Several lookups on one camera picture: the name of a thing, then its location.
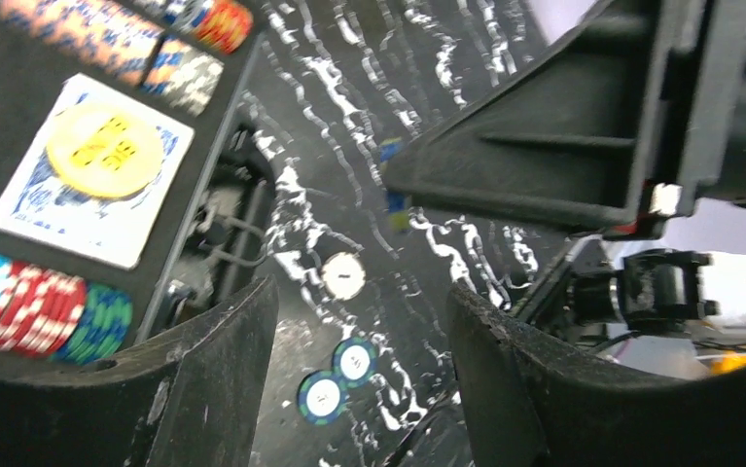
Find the purple and blue chip stack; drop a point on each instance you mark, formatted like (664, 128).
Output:
(223, 25)

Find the teal fifty chip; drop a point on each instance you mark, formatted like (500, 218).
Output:
(321, 397)
(353, 361)

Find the teal fifty chip left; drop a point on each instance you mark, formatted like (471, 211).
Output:
(321, 397)

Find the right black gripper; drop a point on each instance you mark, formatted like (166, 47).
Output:
(566, 141)

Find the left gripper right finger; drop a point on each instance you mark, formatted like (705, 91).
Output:
(530, 399)

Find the orange blue chip stack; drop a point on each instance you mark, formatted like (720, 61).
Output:
(125, 45)

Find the black poker set case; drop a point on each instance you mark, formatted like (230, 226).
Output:
(32, 74)

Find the teal fifty chip right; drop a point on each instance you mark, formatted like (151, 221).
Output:
(353, 361)

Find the yellow big blind button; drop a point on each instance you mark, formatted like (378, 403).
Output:
(103, 150)

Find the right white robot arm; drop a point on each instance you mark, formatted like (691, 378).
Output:
(658, 291)

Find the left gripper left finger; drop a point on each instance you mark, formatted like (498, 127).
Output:
(189, 396)

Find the blue playing card deck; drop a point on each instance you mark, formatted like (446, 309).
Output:
(38, 206)

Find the white one chip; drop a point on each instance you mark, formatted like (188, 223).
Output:
(343, 276)

